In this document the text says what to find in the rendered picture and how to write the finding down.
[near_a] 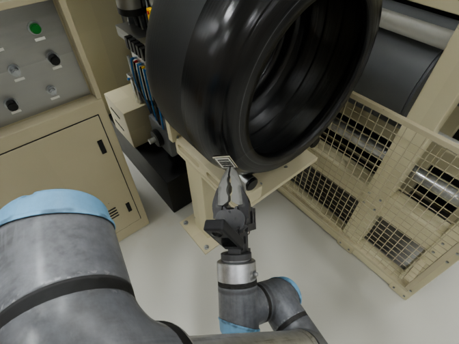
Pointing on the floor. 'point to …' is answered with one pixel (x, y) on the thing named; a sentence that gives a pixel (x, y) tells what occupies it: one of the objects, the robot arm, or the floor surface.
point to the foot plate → (207, 244)
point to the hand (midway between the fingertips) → (229, 171)
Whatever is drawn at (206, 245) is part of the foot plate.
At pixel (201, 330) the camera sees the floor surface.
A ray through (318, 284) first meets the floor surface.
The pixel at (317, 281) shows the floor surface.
